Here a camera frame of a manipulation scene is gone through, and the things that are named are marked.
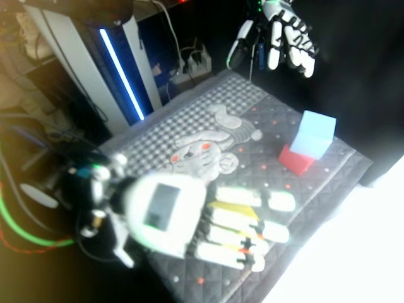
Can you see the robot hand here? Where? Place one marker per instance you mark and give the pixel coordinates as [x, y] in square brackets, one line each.
[293, 47]
[164, 208]

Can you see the yellow foam block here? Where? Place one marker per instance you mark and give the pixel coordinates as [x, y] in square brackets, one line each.
[233, 208]

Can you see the light blue cube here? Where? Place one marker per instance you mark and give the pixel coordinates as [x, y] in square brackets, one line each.
[315, 132]

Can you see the red block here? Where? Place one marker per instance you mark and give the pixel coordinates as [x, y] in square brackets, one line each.
[295, 162]

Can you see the grey quilt with printed bear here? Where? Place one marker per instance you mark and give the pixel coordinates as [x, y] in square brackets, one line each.
[195, 120]

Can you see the white power strip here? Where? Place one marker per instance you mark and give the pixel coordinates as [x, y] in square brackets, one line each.
[195, 67]

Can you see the white oval disc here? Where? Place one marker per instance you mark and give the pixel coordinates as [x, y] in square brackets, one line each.
[38, 195]

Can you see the white tower with blue light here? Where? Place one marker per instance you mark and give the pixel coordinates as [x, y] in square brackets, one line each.
[79, 63]

